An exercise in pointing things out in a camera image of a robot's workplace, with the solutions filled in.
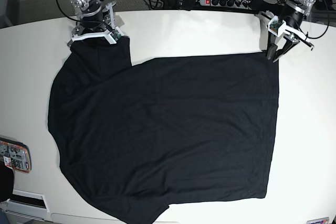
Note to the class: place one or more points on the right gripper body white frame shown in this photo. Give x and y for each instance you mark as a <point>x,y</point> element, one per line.
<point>80,32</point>

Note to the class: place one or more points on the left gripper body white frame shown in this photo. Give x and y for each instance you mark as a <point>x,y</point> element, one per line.
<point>265,17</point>

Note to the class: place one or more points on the black T-shirt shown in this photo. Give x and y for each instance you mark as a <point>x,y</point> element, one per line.
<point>134,139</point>

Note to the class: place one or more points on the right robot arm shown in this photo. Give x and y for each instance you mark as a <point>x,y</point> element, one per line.
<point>95,19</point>

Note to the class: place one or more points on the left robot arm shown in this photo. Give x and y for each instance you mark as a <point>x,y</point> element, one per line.
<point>293,13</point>

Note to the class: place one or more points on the orange clear parts box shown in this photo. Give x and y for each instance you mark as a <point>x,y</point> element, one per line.
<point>16,155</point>

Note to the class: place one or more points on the white device at table edge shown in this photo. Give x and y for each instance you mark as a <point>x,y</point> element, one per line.
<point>26,204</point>

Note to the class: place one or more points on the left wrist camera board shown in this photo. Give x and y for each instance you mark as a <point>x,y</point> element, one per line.
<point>276,26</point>

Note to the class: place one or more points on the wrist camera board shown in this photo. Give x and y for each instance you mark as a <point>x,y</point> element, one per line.
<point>116,35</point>
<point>276,26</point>

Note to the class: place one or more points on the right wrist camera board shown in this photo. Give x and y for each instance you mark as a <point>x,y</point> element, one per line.
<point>116,35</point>

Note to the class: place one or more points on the white power strip red switch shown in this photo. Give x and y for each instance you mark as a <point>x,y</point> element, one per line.
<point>236,4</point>

